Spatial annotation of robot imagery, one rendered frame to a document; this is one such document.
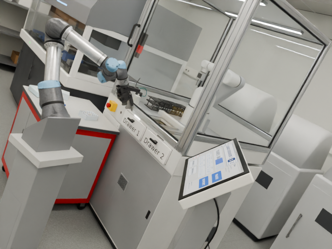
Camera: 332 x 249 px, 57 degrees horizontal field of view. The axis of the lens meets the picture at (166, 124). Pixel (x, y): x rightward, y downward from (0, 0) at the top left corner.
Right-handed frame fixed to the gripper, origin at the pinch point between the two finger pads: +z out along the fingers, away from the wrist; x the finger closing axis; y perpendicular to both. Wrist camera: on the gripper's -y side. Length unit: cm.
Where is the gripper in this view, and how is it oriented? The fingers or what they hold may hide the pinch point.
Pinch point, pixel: (131, 107)
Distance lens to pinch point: 217.6
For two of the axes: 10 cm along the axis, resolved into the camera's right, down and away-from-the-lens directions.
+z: 1.0, 8.1, 5.7
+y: -8.4, 3.7, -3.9
